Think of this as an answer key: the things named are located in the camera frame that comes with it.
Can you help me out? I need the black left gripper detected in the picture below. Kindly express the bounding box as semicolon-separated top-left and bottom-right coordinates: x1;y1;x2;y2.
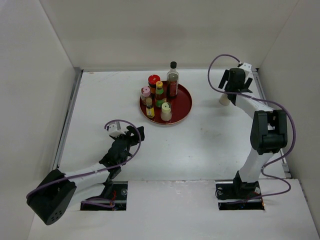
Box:
112;126;144;166

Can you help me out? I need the round red lacquer tray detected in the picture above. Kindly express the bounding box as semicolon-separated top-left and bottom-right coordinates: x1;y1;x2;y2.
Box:
139;84;193;125

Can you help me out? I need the tall soy sauce bottle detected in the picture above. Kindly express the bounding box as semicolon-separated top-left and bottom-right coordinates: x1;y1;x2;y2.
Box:
166;61;179;98

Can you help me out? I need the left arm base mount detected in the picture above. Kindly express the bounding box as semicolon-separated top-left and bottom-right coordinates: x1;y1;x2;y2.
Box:
80;181;128;212

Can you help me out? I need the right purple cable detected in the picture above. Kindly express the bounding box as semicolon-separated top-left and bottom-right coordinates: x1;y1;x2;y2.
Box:
208;54;297;203

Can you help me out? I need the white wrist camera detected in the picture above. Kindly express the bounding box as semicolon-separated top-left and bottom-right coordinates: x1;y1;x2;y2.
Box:
105;122;125;138
237;62;252;75

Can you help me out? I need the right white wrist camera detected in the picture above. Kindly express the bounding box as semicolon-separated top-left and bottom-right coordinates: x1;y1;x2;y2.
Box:
237;62;252;75

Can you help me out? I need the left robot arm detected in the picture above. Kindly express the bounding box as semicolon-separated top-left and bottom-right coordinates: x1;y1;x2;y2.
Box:
26;119;145;226

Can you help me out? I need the small oil bottle cork cap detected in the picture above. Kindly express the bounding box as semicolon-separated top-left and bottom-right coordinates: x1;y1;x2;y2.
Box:
145;97;155;119

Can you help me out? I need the red-lid chili sauce jar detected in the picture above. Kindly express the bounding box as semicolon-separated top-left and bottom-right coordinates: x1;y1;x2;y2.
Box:
148;74;161;95

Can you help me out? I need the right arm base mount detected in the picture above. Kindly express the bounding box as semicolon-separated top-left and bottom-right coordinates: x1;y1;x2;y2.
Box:
215;181;265;211

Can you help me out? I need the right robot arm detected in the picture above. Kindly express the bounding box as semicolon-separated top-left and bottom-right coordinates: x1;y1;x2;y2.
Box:
218;68;288;198

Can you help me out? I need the black-top glass grinder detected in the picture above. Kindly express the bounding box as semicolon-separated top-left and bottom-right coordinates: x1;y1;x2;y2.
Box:
219;93;231;106

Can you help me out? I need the pink-cap spice jar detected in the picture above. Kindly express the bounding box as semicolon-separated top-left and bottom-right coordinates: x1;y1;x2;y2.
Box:
140;86;151;105

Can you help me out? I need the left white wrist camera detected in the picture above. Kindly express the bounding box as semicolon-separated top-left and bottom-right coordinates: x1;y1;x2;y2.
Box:
105;122;125;138

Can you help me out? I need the white bottle cream cap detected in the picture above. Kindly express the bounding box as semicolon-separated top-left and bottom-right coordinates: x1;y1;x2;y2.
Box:
160;102;172;122

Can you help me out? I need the chili sauce bottle yellow cap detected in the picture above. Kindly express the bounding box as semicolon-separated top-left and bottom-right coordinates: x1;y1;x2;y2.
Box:
155;80;165;108

